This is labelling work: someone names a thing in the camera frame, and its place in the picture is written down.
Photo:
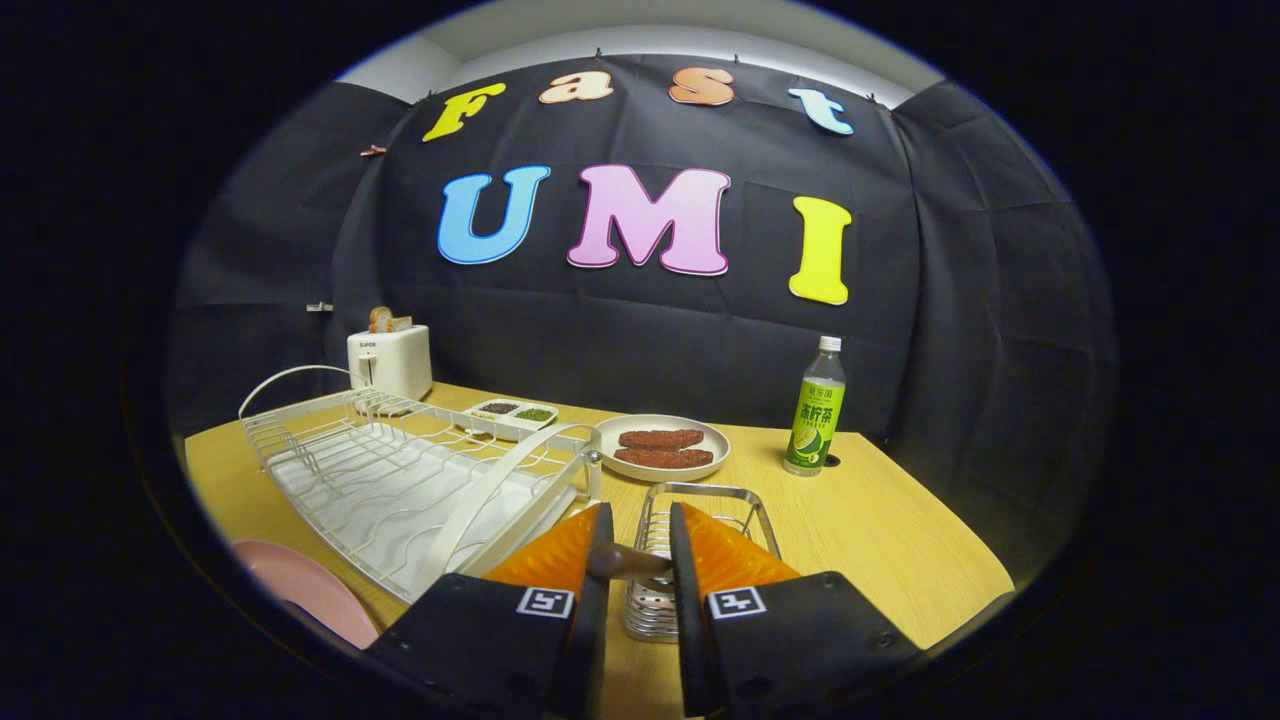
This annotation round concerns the green label drink bottle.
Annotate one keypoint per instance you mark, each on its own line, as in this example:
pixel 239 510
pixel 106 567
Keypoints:
pixel 815 420

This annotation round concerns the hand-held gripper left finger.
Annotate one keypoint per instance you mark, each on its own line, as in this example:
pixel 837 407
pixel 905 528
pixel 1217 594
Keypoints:
pixel 598 620

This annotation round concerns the pink plate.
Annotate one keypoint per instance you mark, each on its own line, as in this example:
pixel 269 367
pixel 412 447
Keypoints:
pixel 310 595

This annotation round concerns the red-brown meat piece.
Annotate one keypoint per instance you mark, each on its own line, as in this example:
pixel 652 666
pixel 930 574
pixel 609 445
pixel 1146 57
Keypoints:
pixel 660 439
pixel 664 458

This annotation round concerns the white divided dish with beans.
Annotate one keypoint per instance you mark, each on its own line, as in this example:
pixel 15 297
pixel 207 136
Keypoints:
pixel 535 414

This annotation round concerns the white round plate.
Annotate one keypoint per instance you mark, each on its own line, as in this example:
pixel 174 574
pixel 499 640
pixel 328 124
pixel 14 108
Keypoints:
pixel 660 474

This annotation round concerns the black backdrop cloth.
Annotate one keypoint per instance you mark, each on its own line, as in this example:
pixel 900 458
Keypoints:
pixel 650 330

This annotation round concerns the white toaster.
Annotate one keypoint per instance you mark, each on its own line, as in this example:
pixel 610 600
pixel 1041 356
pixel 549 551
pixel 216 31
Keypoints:
pixel 395 365

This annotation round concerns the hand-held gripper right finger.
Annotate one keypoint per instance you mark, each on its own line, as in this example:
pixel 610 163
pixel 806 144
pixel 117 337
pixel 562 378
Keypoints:
pixel 685 620

